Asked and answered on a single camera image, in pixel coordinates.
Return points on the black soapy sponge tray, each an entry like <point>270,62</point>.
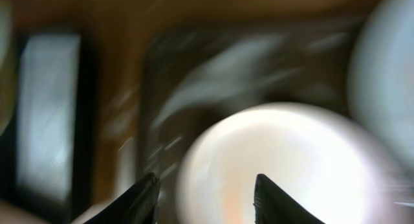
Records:
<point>47,147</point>

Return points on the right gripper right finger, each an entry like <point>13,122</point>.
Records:
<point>274,206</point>

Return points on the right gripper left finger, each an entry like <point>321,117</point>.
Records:
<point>137,205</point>

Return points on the pinkish white plate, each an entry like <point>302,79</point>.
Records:
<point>326,163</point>

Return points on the pale blue plate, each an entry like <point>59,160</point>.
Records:
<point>380,81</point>

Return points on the dark brown plate tray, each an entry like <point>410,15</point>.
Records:
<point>196,76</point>

